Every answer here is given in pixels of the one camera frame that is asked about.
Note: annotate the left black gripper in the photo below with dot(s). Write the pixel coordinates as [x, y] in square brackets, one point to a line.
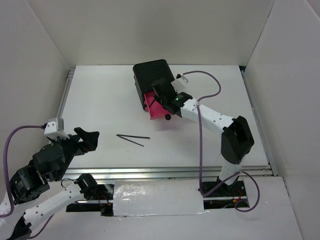
[89, 143]

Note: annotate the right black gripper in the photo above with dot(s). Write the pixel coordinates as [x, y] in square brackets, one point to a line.
[155, 94]

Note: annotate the pink top drawer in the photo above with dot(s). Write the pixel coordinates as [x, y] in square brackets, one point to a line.
[155, 112]

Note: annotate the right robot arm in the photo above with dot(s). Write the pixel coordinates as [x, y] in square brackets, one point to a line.
[235, 134]

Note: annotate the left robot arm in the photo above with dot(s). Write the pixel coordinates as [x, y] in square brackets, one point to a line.
[20, 215]

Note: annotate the thin black makeup brush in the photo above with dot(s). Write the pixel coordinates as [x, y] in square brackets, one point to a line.
[133, 136]

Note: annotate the thin black eyeliner brush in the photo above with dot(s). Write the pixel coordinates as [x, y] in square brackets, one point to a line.
[131, 141]

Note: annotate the black drawer organizer case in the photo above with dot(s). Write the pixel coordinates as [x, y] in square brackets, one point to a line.
[146, 73]

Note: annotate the white foil-taped cover plate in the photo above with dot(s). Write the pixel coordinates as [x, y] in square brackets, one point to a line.
[157, 198]

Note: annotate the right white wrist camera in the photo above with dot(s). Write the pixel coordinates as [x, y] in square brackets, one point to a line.
[180, 82]

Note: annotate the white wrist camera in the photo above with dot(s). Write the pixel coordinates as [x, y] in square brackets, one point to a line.
[55, 129]
[180, 82]

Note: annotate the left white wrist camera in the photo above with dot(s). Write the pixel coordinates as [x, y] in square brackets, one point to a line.
[55, 129]

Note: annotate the left aluminium side rail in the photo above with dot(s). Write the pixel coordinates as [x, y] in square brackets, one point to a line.
[65, 92]

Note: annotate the aluminium side rail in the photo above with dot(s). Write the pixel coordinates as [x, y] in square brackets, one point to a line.
[266, 148]
[65, 92]

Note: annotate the right aluminium side rail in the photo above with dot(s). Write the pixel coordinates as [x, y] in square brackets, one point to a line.
[266, 148]

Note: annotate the aluminium front rail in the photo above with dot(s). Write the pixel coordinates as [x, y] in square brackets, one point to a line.
[158, 173]

